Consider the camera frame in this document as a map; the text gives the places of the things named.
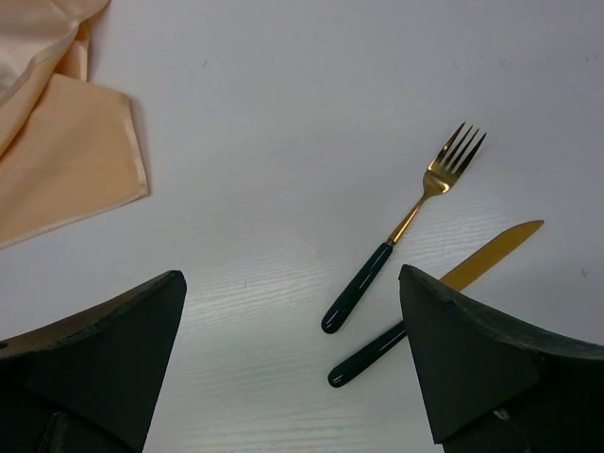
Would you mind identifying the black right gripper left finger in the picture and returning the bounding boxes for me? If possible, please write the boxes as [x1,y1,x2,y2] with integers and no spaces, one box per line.
[1,270,187,452]

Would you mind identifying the gold fork black handle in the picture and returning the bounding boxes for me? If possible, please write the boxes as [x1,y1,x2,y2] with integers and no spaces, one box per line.
[321,124,487,334]

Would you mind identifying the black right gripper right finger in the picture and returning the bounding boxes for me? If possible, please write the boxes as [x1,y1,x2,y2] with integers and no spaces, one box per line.
[399,265,603,452]

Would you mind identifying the peach cloth napkin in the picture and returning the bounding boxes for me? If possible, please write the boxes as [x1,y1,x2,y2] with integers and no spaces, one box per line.
[1,1,149,247]

